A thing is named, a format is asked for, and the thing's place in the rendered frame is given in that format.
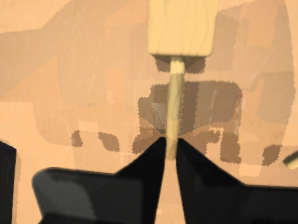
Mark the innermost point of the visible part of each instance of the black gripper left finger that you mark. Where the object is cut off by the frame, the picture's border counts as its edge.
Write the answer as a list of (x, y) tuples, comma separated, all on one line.
[(128, 196)]

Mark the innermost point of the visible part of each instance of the wooden block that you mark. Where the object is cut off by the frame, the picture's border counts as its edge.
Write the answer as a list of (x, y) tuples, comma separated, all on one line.
[(182, 28)]

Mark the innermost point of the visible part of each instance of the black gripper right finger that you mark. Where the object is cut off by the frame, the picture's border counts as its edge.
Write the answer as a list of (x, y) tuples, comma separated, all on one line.
[(210, 195)]

